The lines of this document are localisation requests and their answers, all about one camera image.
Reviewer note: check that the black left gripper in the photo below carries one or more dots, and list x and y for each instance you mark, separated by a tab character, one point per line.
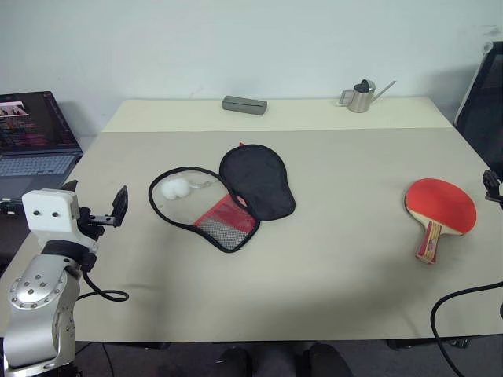
92	224

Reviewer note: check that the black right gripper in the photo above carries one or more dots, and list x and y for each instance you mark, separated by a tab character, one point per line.
499	194

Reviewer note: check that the red table tennis paddle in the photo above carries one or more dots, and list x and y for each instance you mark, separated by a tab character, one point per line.
444	204

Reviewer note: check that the red black paddle case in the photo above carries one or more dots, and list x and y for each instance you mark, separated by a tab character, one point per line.
259	184

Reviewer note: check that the white pompom zipper charm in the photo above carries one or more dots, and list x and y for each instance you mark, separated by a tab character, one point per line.
175	189

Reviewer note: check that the black office chair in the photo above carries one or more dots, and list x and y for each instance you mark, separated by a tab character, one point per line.
485	102

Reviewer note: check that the open dark laptop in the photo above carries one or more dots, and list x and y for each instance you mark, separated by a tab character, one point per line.
35	129

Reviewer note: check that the small metal watering can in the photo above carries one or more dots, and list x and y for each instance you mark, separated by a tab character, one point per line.
360	100

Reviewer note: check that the grey rectangular box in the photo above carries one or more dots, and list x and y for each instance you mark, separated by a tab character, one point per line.
243	105

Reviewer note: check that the dark table base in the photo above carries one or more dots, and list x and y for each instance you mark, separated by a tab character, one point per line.
428	343

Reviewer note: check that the beige table cloth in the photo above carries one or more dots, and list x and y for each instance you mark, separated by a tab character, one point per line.
314	282

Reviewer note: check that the dark rounded shape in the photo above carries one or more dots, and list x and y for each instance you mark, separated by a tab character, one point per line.
328	361
236	363

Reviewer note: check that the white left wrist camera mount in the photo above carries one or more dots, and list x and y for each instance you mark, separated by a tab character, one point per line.
47	210

